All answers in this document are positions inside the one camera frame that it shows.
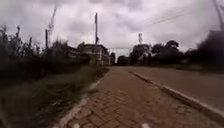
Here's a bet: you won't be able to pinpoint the dark vehicle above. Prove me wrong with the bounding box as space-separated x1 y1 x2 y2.
116 55 130 67

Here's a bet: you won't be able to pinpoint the low buildings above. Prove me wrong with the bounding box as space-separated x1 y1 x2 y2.
66 42 116 67

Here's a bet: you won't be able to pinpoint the building with tower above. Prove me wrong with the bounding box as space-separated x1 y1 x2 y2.
129 32 153 67

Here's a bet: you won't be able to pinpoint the utility pole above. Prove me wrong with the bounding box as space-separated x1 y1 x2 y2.
94 12 100 66

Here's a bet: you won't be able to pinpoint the red brick path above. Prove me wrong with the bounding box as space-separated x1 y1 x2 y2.
63 66 224 128

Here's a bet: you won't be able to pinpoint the pale edge kerb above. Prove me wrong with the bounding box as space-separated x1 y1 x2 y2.
51 74 107 128

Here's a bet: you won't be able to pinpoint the group of dark trees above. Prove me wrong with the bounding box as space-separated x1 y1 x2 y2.
149 29 224 69

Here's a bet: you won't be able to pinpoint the wooden pole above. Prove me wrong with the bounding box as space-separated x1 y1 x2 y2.
44 28 49 51

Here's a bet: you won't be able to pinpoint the grass verge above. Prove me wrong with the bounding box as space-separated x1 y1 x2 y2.
0 64 109 128

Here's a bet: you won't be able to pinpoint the overgrown bushes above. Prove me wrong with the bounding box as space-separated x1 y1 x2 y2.
0 24 93 88

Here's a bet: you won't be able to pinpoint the raised concrete kerb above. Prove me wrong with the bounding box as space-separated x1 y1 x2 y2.
129 70 224 124

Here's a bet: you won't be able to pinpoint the brown dirt road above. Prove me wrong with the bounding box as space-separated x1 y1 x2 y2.
124 65 224 113

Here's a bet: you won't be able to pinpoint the overhead wires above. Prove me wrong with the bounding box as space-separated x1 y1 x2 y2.
143 6 201 28

